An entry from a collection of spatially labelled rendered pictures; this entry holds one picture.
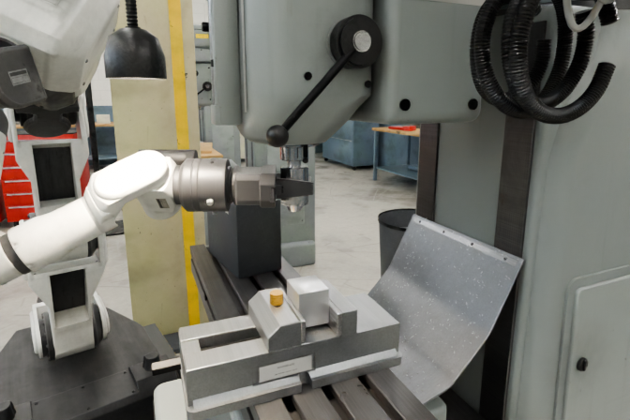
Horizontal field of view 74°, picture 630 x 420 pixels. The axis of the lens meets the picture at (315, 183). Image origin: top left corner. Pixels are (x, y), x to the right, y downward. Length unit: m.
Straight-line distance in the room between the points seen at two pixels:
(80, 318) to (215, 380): 0.84
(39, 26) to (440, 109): 0.69
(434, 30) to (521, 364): 0.61
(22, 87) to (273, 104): 0.44
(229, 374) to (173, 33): 1.96
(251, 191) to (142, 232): 1.84
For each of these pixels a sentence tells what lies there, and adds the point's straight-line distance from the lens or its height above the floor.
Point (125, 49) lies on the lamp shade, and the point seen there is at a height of 1.44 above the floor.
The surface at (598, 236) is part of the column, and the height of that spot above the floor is 1.14.
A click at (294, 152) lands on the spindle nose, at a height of 1.29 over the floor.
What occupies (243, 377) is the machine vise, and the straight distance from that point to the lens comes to 0.68.
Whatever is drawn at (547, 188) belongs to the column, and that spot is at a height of 1.23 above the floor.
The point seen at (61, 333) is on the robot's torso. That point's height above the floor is 0.72.
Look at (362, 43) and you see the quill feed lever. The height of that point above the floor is 1.45.
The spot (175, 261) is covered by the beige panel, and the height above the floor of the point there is 0.47.
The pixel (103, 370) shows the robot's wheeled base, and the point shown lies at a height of 0.57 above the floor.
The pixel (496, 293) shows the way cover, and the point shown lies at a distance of 0.85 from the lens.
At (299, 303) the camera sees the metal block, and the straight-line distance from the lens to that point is 0.68.
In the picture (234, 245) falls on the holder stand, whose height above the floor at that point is 1.03.
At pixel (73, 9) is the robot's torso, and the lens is 0.94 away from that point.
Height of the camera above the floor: 1.38
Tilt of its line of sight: 12 degrees down
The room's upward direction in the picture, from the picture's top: straight up
